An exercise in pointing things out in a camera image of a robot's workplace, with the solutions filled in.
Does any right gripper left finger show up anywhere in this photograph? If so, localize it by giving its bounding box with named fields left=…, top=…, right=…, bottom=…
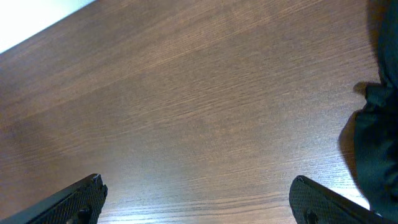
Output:
left=1, top=174, right=108, bottom=224

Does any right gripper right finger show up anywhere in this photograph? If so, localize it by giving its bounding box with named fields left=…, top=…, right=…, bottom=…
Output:
left=289, top=175, right=397, bottom=224

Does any black garment with logo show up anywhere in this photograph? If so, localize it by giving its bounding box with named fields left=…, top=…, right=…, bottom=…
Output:
left=354, top=1, right=397, bottom=222

